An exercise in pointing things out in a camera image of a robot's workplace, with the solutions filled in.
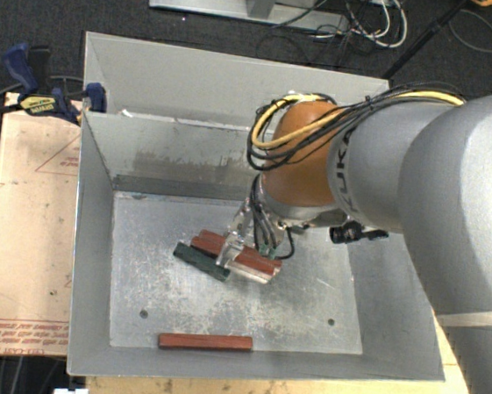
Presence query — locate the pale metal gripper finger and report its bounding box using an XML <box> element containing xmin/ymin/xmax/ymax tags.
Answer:
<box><xmin>227</xmin><ymin>259</ymin><xmax>276</xmax><ymax>286</ymax></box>
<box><xmin>215</xmin><ymin>208</ymin><xmax>253</xmax><ymax>273</ymax></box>

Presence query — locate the dark green flat block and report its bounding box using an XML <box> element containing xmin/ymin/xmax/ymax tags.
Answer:
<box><xmin>170</xmin><ymin>240</ymin><xmax>235</xmax><ymax>284</ymax></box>

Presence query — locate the brown cardboard board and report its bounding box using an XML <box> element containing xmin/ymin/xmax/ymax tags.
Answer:
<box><xmin>0</xmin><ymin>90</ymin><xmax>97</xmax><ymax>367</ymax></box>

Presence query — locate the black cylinder on white bracket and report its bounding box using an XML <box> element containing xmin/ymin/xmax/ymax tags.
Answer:
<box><xmin>327</xmin><ymin>218</ymin><xmax>391</xmax><ymax>251</ymax></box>

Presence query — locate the red-brown flat block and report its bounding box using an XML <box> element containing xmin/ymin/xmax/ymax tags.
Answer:
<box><xmin>156</xmin><ymin>326</ymin><xmax>254</xmax><ymax>361</ymax></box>
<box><xmin>187</xmin><ymin>235</ymin><xmax>278</xmax><ymax>280</ymax></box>
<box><xmin>195</xmin><ymin>228</ymin><xmax>286</xmax><ymax>270</ymax></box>

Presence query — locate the grey metal bin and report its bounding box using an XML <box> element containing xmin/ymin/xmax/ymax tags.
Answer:
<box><xmin>46</xmin><ymin>31</ymin><xmax>481</xmax><ymax>394</ymax></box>

